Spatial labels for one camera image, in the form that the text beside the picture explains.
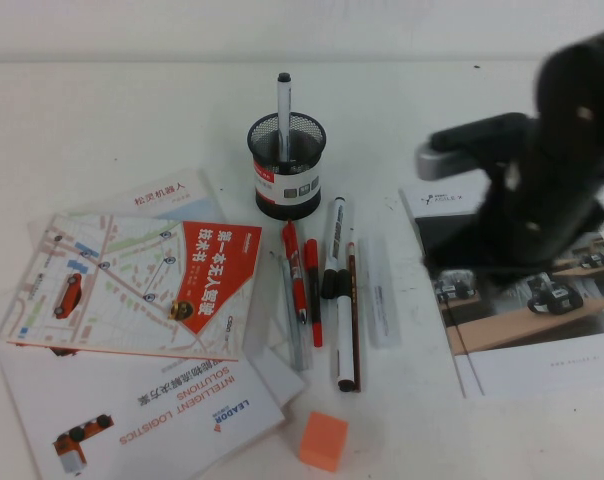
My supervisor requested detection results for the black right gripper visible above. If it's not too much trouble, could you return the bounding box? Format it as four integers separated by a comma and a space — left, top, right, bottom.
428, 112, 532, 154

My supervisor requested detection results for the white pen clear cap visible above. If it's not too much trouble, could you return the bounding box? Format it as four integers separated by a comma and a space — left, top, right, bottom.
357, 237, 403, 347

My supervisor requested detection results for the black mesh pen holder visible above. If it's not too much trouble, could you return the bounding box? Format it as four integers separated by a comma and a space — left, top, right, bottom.
246, 112, 329, 221

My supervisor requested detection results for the thick red gel pen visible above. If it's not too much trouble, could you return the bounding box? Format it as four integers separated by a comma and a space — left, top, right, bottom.
280, 219, 309, 324

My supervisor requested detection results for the grey silver pen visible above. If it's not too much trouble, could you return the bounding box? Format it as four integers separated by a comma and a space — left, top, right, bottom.
276, 254, 314, 372

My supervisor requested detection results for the dark brown pencil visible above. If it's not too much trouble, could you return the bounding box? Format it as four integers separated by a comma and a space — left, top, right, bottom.
345, 242, 363, 394

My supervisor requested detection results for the slim white marker black cap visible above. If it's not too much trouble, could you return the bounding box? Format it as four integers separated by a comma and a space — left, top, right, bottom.
275, 72, 294, 166

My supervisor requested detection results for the AgileX brochure with photo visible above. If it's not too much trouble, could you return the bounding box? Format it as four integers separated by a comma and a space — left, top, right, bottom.
397, 167, 604, 400

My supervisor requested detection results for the thin red marker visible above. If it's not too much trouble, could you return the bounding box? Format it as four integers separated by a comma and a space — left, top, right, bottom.
304, 238, 324, 349

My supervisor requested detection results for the white paper sheet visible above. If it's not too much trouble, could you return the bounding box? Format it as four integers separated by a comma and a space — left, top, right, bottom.
244, 344, 308, 407

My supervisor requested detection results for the white booklet red title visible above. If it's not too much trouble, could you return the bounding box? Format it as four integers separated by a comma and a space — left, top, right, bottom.
64, 167, 228, 226

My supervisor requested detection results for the orange eraser block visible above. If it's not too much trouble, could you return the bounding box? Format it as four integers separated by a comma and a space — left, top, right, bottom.
298, 410, 349, 472

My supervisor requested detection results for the map cover book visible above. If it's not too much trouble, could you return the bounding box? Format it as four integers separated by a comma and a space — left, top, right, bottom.
0, 213, 263, 362

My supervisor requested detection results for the white LEADOR logistics brochure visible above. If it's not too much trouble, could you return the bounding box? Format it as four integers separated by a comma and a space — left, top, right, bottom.
0, 312, 289, 480

